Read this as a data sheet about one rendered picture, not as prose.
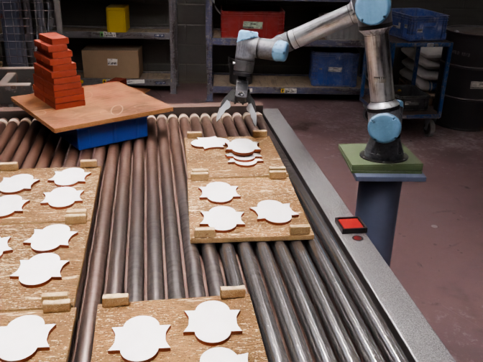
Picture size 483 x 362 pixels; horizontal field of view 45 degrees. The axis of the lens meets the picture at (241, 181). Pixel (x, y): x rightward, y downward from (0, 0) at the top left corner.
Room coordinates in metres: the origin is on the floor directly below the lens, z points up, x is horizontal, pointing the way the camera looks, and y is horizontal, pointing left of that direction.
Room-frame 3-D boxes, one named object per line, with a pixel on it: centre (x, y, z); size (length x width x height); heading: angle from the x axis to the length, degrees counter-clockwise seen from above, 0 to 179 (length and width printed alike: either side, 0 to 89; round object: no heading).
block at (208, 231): (1.41, 0.10, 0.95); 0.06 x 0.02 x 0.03; 97
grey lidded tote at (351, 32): (6.30, -1.04, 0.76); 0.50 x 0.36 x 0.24; 98
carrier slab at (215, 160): (2.04, 0.04, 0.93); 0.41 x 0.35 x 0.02; 8
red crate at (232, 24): (6.29, -0.07, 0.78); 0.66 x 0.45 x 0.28; 92
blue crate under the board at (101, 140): (2.29, 0.60, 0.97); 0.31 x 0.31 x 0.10; 38
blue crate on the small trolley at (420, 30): (5.22, -1.47, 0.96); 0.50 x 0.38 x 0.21; 17
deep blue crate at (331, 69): (6.35, -0.97, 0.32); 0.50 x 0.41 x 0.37; 89
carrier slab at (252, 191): (1.62, -0.01, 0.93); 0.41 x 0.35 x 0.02; 7
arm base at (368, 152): (2.16, -0.56, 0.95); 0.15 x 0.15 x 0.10
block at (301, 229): (1.44, -0.17, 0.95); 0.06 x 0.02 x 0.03; 97
